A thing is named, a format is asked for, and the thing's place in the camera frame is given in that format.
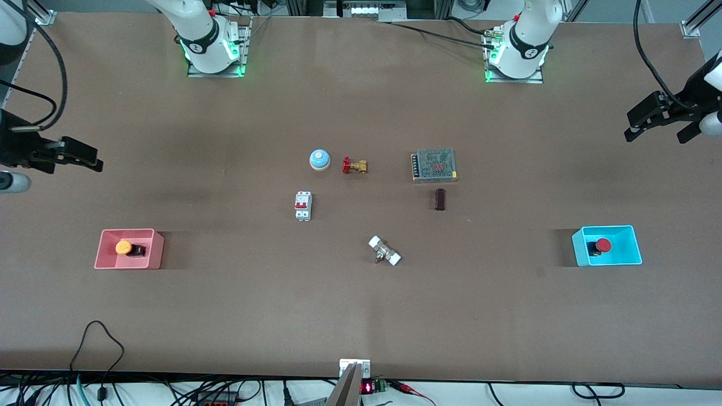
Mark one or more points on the grey camera mount bar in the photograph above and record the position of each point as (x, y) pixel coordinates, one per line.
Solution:
(345, 392)

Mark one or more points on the white circuit breaker red switch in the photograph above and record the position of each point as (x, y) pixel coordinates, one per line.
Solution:
(303, 206)

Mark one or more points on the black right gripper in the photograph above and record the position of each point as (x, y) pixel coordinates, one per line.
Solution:
(17, 149)

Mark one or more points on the silver aluminium profile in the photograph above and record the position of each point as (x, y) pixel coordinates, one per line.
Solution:
(692, 27)
(44, 16)

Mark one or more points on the silver rack device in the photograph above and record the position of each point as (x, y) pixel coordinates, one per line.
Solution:
(364, 10)

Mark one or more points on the metal mesh power supply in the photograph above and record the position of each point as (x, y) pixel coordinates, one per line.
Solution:
(435, 164)

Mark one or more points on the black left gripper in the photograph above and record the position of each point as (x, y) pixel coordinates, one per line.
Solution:
(693, 94)

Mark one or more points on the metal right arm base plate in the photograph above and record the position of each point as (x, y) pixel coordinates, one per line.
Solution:
(217, 74)

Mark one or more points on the black power strip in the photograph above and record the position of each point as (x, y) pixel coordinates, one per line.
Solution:
(217, 399)

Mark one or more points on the white mounting plate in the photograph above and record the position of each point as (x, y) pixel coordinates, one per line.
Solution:
(345, 365)

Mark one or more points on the silver fitting white caps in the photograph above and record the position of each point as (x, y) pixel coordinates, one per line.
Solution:
(384, 251)

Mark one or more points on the yellow push button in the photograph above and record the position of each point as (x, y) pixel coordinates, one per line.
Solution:
(123, 247)

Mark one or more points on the blue dome bell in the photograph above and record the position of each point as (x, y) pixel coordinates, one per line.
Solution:
(319, 159)

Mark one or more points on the blue plastic box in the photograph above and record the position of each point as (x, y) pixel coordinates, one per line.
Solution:
(626, 251)

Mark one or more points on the pink plastic box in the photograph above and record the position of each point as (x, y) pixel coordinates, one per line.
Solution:
(107, 259)

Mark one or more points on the dark brown block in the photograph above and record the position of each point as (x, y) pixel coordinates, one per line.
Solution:
(440, 199)

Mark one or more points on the red digit display module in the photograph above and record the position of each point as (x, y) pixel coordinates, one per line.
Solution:
(368, 387)

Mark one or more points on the red push button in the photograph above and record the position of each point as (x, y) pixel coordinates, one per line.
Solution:
(604, 245)

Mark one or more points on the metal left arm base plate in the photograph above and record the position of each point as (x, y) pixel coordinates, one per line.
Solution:
(513, 80)

